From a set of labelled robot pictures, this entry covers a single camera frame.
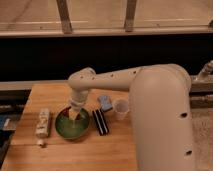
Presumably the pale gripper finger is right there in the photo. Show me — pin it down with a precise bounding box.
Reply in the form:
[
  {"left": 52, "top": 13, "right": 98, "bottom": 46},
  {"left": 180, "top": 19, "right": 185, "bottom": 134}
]
[{"left": 68, "top": 109, "right": 79, "bottom": 120}]

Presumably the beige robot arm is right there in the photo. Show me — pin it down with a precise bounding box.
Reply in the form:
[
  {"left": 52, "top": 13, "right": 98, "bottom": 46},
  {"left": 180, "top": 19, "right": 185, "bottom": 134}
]
[{"left": 68, "top": 64, "right": 196, "bottom": 171}]

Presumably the blue sponge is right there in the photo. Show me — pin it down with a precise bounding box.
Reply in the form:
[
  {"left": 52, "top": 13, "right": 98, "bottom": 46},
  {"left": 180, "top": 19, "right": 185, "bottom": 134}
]
[{"left": 97, "top": 95, "right": 112, "bottom": 112}]

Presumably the white squeeze tube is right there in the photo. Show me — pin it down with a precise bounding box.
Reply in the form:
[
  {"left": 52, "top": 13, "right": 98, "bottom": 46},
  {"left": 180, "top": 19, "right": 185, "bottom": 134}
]
[{"left": 35, "top": 108, "right": 51, "bottom": 147}]

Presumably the black striped block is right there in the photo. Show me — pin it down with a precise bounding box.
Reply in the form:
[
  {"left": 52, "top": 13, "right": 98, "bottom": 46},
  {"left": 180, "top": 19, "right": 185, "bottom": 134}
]
[{"left": 92, "top": 109, "right": 109, "bottom": 136}]

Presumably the clear plastic cup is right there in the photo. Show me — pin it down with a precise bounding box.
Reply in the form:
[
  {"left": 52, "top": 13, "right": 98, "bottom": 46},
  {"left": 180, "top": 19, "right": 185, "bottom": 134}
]
[{"left": 113, "top": 99, "right": 130, "bottom": 120}]

